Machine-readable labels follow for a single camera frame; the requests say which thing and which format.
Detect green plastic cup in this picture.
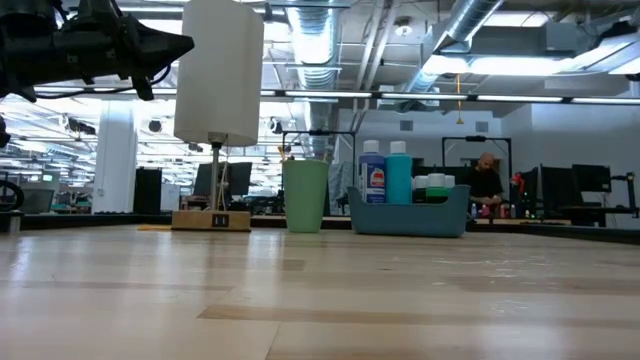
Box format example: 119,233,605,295
281,158,331,235

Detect small green paint bottle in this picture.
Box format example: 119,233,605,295
425,172,451,204

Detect red curved object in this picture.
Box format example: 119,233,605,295
509,172,527,199

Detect large blue paint bottle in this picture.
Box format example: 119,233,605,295
357,139,387,205

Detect yellow hanging cord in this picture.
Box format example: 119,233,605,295
454,73,465,126

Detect dark background monitor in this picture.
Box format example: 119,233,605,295
524,166,574,211
193,161,254,197
572,163,613,194

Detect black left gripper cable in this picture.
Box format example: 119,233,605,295
29,71,175,99

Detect teal plastic bin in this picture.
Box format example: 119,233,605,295
347,183,472,239

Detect silver ventilation duct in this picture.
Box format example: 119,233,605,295
404,0,504,94
287,0,342,159

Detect small black paint bottle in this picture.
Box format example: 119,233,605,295
412,174,430,204

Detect large teal paint bottle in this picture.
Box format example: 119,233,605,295
384,140,414,205

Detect white building pillar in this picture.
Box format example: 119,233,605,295
92,107,139,215

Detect grey storage bin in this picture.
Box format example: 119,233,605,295
19,187,55,215

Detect black aluminium table frame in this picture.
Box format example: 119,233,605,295
0,212,640,246

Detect black round wheel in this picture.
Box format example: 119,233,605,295
0,178,25,212

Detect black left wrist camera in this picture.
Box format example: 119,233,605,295
82,0,129,36

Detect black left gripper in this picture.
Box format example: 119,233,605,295
62,22,196,102

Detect long ceiling light strip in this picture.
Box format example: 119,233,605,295
29,85,640,106

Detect white shade wooden base lamp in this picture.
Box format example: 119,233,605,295
171,0,265,232

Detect black cabinet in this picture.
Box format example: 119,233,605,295
133,167,163,215

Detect person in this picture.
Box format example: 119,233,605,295
460,152,506,220

